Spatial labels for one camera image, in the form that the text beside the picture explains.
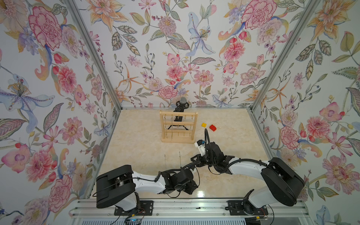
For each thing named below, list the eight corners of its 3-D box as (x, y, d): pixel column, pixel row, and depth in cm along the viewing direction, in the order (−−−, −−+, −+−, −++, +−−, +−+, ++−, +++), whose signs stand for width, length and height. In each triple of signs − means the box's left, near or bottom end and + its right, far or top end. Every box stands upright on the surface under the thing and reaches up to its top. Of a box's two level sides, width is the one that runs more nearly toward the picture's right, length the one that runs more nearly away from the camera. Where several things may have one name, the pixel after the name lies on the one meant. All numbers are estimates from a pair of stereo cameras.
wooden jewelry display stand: (163, 143, 102) (159, 118, 81) (165, 122, 115) (162, 96, 94) (194, 143, 102) (197, 118, 81) (192, 122, 115) (195, 96, 94)
